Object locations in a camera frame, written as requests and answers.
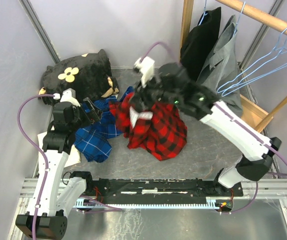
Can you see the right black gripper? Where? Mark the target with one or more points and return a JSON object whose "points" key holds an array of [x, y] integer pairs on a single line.
{"points": [[140, 98]]}

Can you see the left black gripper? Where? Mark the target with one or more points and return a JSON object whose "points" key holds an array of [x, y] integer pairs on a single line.
{"points": [[90, 117]]}

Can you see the red black plaid shirt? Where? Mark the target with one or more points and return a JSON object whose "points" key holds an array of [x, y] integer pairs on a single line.
{"points": [[160, 131]]}

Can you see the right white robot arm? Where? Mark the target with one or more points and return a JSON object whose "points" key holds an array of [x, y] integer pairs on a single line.
{"points": [[172, 85]]}

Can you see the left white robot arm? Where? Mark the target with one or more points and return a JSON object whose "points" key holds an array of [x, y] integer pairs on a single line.
{"points": [[46, 217]]}

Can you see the blue plaid shirt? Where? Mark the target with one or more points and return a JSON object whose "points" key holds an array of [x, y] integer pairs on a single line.
{"points": [[92, 141]]}

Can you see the grey hanging shirt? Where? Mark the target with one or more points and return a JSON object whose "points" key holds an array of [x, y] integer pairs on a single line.
{"points": [[221, 66]]}

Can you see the blue hanger under black garment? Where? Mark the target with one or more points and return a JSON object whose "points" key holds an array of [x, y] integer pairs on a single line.
{"points": [[203, 14]]}

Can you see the blue hanger under grey shirt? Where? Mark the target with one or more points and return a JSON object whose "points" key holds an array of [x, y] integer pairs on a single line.
{"points": [[238, 19]]}

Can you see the black flower-print garment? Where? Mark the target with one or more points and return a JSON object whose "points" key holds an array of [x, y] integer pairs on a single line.
{"points": [[89, 75]]}

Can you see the black hanging garment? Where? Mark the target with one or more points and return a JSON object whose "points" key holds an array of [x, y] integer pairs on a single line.
{"points": [[200, 41]]}

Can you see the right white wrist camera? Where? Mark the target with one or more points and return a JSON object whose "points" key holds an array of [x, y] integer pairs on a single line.
{"points": [[147, 69]]}

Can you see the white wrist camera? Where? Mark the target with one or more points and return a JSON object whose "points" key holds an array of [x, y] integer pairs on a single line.
{"points": [[147, 69], [67, 96]]}

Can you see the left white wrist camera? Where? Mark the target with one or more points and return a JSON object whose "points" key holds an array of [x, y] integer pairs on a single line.
{"points": [[67, 96]]}

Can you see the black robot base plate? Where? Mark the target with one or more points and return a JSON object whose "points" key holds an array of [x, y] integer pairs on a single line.
{"points": [[158, 191]]}

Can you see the wooden clothes rack frame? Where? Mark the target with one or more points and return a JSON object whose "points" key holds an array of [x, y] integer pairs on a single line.
{"points": [[253, 114]]}

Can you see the light blue cable duct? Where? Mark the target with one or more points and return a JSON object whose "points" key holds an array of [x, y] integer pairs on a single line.
{"points": [[83, 203]]}

